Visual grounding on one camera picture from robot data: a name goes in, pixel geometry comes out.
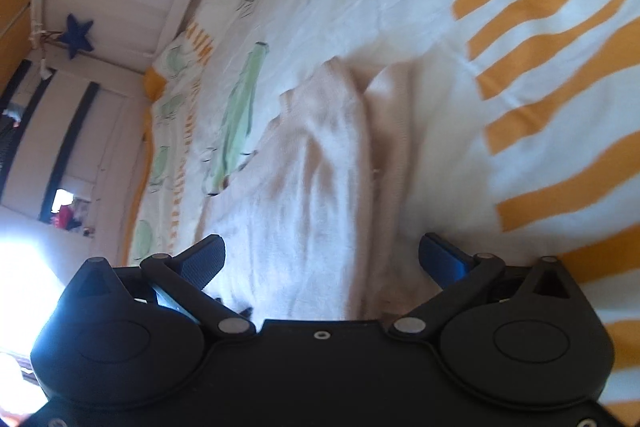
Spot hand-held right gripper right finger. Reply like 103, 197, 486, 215
387, 233, 578, 339

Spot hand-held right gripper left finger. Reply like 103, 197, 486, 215
65, 234, 257, 339

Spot pale pink knit sweater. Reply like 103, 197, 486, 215
192, 57, 426, 324

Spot colourful toys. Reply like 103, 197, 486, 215
50, 188, 96, 239

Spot leaf printed duvet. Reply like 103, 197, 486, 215
117, 0, 640, 423

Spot blue star decoration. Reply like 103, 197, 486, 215
60, 13, 95, 59

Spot dark blue bar frame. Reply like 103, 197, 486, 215
0, 59, 101, 223

